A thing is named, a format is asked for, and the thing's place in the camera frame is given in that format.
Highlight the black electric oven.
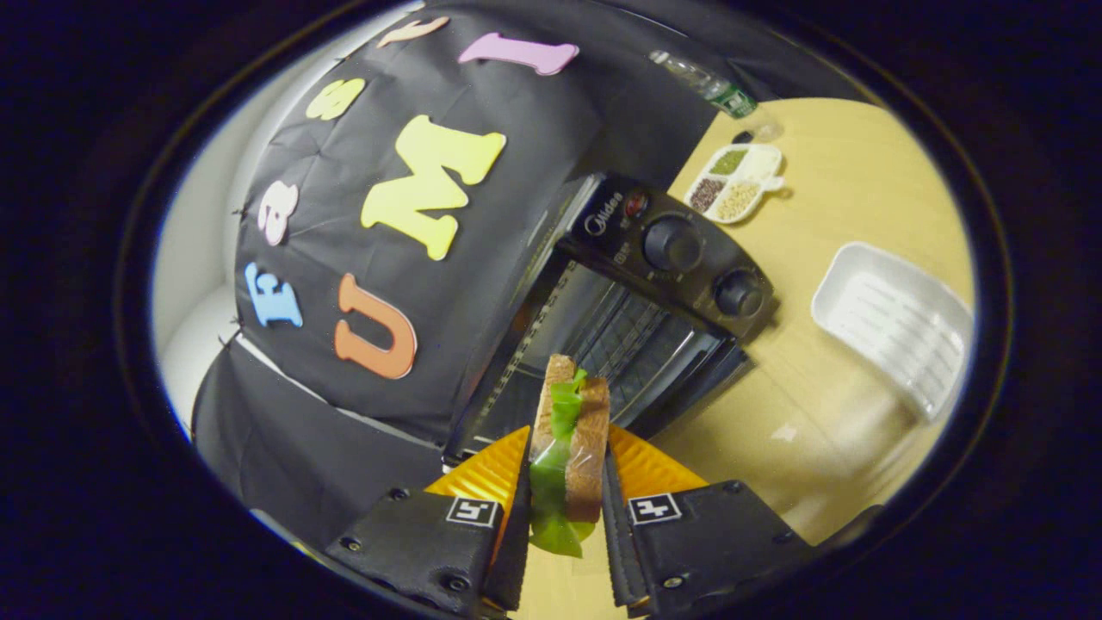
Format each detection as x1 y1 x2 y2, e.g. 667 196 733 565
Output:
442 170 777 470

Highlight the clear plastic water bottle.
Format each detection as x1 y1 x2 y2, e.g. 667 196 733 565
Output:
647 49 784 143

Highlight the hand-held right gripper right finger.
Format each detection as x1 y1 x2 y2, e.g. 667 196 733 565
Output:
601 422 817 617

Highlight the lettuce sandwich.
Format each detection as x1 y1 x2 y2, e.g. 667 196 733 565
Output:
527 353 612 559

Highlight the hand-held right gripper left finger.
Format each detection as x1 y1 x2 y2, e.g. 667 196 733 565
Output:
325 425 532 614

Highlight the white sectioned grain dish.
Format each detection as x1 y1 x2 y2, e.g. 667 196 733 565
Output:
684 142 786 226

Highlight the white rectangular tray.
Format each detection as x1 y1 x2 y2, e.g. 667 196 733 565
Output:
811 242 976 423

